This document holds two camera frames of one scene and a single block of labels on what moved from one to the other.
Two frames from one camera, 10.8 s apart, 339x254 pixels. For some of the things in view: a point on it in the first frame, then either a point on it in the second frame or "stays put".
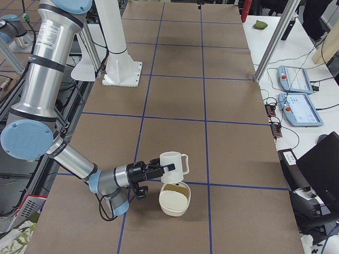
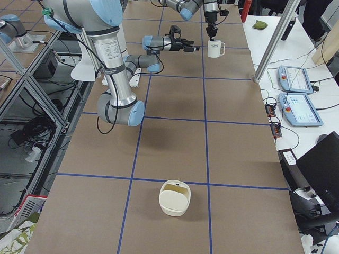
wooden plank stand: x=329 y=47 stays put
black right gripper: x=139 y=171 to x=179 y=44
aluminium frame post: x=292 y=8 stays put
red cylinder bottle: x=247 y=5 stays put
